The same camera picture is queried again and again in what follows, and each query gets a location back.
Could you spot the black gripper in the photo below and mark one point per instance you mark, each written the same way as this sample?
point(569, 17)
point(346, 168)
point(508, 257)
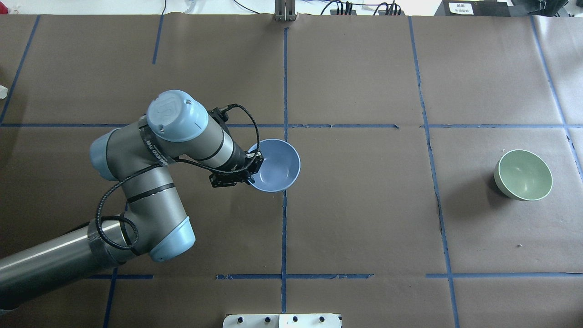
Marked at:
point(241, 159)

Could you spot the blue bowl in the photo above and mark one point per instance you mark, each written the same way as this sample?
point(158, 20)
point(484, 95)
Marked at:
point(280, 168)

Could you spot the green bowl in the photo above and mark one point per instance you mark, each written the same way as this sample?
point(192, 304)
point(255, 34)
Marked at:
point(522, 175)

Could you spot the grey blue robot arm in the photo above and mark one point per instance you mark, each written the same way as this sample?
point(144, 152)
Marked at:
point(142, 213)

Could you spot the black box with label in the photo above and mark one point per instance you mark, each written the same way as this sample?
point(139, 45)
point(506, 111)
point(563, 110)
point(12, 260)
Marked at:
point(480, 8)

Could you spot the aluminium frame post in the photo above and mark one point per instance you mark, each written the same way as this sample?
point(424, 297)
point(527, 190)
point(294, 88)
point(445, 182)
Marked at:
point(285, 10)

